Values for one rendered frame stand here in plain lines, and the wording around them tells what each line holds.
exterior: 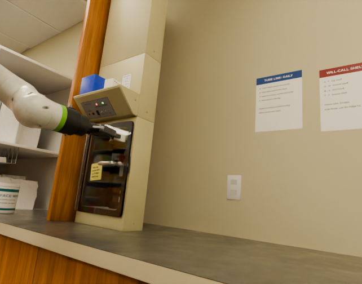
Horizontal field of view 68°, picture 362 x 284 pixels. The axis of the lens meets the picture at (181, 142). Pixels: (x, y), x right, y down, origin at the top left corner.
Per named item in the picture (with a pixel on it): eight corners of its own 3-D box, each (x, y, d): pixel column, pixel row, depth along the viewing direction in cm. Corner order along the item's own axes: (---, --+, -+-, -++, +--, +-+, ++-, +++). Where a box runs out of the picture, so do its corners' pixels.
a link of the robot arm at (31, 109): (12, 128, 77) (29, 93, 76) (1, 112, 85) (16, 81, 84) (58, 139, 88) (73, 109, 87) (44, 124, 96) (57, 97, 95)
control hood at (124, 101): (90, 123, 133) (93, 104, 136) (137, 115, 115) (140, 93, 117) (69, 116, 124) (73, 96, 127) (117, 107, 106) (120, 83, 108)
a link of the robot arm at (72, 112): (48, 134, 92) (63, 133, 87) (55, 102, 95) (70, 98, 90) (65, 139, 97) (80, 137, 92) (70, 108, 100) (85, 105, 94)
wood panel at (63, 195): (126, 220, 159) (152, 13, 189) (130, 220, 158) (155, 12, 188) (45, 220, 121) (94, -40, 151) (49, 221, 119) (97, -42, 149)
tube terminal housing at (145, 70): (115, 221, 143) (133, 86, 160) (163, 229, 124) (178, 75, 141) (74, 222, 123) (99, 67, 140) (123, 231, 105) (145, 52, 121)
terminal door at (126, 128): (76, 211, 124) (90, 127, 132) (122, 217, 106) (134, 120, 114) (75, 211, 123) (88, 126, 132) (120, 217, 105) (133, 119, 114)
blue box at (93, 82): (96, 102, 133) (98, 85, 135) (109, 100, 127) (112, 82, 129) (78, 95, 125) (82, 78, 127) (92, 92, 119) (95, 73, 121)
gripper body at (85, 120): (83, 111, 94) (104, 119, 101) (69, 114, 99) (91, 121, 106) (79, 132, 92) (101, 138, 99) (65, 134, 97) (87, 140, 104)
